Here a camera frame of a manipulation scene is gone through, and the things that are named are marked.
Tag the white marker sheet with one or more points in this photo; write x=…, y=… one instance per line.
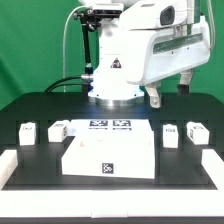
x=111, y=124

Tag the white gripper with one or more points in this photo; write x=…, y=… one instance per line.
x=161, y=38

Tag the black camera on stand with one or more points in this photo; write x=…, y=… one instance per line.
x=91, y=17

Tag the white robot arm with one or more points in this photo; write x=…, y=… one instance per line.
x=118, y=90

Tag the white u-shaped obstacle fence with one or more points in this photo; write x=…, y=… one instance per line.
x=121, y=203

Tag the white square tabletop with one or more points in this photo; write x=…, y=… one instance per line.
x=122, y=155

